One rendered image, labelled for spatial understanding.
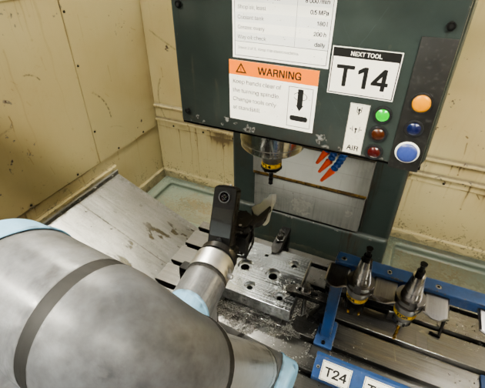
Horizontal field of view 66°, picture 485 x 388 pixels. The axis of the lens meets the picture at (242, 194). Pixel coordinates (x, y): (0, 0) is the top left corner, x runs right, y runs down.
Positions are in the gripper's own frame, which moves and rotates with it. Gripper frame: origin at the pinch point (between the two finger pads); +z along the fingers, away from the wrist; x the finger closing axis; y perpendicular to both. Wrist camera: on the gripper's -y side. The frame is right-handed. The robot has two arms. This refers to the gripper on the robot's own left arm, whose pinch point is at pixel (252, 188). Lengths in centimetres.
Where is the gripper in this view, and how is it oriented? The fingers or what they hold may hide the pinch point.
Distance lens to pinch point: 81.8
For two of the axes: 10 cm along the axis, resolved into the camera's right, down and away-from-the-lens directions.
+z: 3.5, -5.8, 7.4
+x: 9.4, 2.0, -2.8
